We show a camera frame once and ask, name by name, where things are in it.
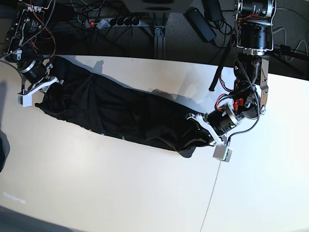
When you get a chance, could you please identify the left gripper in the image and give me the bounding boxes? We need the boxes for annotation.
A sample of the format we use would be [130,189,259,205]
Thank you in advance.
[206,102,243,136]

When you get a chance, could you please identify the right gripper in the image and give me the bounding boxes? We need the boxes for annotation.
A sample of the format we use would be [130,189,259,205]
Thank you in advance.
[19,60,55,88]

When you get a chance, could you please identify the black T-shirt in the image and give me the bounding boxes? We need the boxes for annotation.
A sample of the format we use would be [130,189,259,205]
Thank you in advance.
[36,57,213,158]

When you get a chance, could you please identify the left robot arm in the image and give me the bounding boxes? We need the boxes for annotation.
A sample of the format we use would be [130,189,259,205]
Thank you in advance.
[204,0,277,137]

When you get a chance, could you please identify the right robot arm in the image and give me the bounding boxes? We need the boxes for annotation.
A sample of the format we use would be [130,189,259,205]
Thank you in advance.
[0,0,56,87]

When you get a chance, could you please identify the grey power strip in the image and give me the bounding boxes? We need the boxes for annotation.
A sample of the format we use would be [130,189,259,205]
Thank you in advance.
[83,17,142,29]

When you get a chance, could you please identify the dark object at left edge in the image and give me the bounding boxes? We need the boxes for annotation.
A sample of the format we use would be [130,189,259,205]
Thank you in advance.
[0,131,10,171]

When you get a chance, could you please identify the black tripod stand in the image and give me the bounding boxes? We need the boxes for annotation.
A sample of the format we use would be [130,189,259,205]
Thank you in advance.
[272,44,309,61]

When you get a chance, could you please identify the black power adapter brick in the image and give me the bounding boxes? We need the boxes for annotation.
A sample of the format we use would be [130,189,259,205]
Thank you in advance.
[184,7,216,43]

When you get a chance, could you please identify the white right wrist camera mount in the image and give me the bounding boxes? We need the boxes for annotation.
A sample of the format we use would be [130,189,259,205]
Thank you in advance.
[17,75,64,107]

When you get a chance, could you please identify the aluminium frame post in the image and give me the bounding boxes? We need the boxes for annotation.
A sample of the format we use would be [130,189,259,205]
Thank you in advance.
[152,12,169,60]

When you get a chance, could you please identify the white cable on floor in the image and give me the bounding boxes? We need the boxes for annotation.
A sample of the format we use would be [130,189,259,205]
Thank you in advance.
[272,26,309,63]

